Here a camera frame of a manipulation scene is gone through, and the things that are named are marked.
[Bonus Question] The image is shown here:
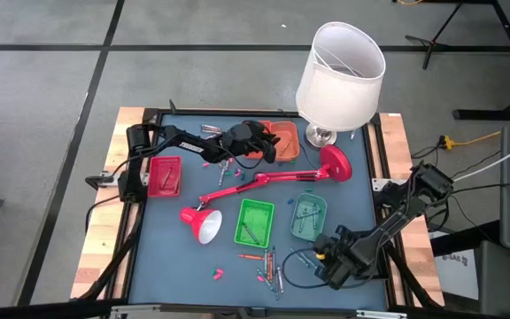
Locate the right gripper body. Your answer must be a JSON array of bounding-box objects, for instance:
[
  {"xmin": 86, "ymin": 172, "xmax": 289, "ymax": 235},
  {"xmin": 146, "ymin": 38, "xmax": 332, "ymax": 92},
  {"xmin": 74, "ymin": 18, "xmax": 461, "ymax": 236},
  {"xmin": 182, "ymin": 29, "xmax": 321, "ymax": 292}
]
[{"xmin": 330, "ymin": 223, "xmax": 374, "ymax": 287}]

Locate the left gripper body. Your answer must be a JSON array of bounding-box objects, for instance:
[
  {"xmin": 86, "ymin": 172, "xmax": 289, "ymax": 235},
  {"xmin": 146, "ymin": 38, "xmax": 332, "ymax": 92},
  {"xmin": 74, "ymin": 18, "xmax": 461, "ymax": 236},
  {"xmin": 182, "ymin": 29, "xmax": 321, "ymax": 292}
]
[{"xmin": 222, "ymin": 119, "xmax": 268, "ymax": 166}]

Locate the teal solid bin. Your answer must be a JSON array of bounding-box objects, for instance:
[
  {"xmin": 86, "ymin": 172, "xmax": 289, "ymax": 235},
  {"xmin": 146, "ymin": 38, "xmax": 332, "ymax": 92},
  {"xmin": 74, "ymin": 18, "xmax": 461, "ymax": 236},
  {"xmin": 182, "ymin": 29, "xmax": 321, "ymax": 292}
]
[{"xmin": 290, "ymin": 192, "xmax": 328, "ymax": 243}]

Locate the green slotted basket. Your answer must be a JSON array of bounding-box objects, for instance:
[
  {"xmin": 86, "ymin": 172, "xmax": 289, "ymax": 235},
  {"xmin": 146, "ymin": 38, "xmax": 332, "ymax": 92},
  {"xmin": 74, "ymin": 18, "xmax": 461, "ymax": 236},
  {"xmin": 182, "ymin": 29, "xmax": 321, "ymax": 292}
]
[{"xmin": 233, "ymin": 198, "xmax": 276, "ymax": 249}]

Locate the pile of crayons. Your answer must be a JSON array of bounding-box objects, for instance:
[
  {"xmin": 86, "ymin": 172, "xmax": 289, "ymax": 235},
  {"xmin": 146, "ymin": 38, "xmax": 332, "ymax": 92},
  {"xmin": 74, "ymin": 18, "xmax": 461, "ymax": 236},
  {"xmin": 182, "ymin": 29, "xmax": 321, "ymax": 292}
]
[{"xmin": 256, "ymin": 267, "xmax": 277, "ymax": 292}]

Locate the green crayon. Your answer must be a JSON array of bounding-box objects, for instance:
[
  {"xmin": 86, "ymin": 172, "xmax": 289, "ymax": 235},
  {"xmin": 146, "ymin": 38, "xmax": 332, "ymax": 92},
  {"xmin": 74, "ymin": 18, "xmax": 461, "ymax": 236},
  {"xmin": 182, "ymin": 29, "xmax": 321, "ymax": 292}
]
[{"xmin": 242, "ymin": 222, "xmax": 261, "ymax": 246}]

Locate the orange solid bin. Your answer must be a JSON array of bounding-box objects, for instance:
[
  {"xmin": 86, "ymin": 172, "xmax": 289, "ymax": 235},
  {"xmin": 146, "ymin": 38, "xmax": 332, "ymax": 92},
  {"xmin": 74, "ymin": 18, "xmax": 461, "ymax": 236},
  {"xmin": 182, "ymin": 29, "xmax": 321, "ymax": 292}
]
[{"xmin": 268, "ymin": 121, "xmax": 301, "ymax": 163}]

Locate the red desk lamp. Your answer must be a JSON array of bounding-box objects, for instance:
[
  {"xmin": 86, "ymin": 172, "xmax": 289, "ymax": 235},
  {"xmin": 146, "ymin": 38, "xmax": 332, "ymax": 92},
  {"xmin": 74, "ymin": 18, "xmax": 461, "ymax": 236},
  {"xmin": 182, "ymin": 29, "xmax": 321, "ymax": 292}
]
[{"xmin": 179, "ymin": 144, "xmax": 353, "ymax": 245}]

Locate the silver table lamp white shade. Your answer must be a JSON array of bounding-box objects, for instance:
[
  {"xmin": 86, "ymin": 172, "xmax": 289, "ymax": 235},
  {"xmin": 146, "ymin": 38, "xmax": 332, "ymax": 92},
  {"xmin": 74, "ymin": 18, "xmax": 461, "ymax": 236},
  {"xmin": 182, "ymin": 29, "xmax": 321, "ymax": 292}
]
[{"xmin": 295, "ymin": 20, "xmax": 387, "ymax": 149}]

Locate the red slotted basket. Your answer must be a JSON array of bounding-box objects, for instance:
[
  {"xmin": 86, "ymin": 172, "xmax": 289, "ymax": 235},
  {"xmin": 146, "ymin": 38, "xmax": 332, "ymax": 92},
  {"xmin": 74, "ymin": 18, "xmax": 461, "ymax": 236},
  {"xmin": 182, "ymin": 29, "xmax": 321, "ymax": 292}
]
[{"xmin": 147, "ymin": 155, "xmax": 183, "ymax": 198}]

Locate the white labelled box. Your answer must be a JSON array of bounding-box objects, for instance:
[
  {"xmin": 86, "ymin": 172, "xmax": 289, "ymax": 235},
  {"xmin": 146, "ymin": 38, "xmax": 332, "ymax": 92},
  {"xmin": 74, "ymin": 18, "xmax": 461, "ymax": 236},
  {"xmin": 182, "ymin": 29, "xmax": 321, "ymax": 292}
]
[{"xmin": 431, "ymin": 249, "xmax": 481, "ymax": 301}]

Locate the wooden side board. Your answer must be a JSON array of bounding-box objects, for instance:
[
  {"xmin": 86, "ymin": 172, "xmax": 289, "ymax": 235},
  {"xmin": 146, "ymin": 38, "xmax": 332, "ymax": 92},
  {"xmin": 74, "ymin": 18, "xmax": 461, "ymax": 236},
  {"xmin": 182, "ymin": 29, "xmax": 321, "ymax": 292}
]
[
  {"xmin": 69, "ymin": 106, "xmax": 146, "ymax": 300},
  {"xmin": 377, "ymin": 112, "xmax": 444, "ymax": 307}
]

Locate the grey box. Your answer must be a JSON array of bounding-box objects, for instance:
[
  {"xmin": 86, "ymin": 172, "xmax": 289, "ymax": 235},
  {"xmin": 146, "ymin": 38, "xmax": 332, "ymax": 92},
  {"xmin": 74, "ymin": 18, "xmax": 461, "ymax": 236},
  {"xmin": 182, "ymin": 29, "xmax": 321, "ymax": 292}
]
[{"xmin": 475, "ymin": 240, "xmax": 510, "ymax": 316}]

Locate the black tripod stand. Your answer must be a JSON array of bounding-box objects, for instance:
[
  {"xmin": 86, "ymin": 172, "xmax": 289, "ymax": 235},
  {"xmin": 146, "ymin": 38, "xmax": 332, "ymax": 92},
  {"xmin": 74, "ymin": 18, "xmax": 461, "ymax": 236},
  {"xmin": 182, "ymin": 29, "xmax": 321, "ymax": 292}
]
[{"xmin": 404, "ymin": 0, "xmax": 510, "ymax": 71}]

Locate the black floor stand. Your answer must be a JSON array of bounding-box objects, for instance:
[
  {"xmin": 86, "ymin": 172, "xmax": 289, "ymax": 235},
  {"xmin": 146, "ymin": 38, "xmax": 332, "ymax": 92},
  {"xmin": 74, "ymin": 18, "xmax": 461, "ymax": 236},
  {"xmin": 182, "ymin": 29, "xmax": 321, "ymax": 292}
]
[{"xmin": 452, "ymin": 83, "xmax": 510, "ymax": 122}]

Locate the black aluminium table frame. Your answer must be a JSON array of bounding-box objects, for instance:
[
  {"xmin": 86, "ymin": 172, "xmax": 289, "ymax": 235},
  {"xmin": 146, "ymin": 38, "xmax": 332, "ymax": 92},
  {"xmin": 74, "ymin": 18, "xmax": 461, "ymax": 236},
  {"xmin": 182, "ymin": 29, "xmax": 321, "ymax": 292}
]
[{"xmin": 75, "ymin": 99, "xmax": 444, "ymax": 319}]

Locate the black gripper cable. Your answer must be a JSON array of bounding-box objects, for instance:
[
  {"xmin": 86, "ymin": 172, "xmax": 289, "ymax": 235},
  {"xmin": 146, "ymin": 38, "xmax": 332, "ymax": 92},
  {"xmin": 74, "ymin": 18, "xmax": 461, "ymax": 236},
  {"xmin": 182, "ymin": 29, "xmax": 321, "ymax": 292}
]
[
  {"xmin": 225, "ymin": 144, "xmax": 263, "ymax": 171},
  {"xmin": 281, "ymin": 246, "xmax": 341, "ymax": 290}
]

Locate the black desk lamp cord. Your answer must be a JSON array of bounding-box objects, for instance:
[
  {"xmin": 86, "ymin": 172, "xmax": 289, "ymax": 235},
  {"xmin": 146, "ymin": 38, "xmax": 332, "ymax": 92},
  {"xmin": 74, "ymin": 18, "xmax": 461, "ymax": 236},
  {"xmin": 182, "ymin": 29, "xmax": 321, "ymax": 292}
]
[{"xmin": 297, "ymin": 142, "xmax": 323, "ymax": 171}]

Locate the silver frame bracket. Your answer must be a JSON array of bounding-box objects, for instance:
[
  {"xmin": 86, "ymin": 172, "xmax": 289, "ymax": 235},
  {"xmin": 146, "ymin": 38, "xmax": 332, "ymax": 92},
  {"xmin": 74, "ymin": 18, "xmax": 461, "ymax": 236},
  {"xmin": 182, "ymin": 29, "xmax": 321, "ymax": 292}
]
[
  {"xmin": 110, "ymin": 303, "xmax": 159, "ymax": 319},
  {"xmin": 354, "ymin": 308, "xmax": 409, "ymax": 319}
]

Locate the yellow power cable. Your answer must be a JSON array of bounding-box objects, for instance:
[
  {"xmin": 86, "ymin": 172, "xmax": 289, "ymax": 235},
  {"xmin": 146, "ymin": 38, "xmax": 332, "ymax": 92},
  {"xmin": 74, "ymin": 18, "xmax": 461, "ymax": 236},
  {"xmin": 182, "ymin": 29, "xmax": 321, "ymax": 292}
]
[{"xmin": 439, "ymin": 115, "xmax": 510, "ymax": 151}]

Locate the black floor cable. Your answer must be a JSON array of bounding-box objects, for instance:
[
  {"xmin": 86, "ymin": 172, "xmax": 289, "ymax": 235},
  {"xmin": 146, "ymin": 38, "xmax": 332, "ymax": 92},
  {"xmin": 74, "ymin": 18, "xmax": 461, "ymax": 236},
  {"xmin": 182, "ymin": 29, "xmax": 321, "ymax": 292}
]
[{"xmin": 449, "ymin": 180, "xmax": 510, "ymax": 196}]

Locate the white cable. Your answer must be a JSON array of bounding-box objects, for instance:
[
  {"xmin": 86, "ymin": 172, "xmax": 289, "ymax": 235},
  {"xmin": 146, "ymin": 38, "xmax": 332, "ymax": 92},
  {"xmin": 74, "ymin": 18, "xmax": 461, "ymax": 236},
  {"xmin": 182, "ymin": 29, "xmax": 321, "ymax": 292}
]
[{"xmin": 452, "ymin": 134, "xmax": 510, "ymax": 183}]

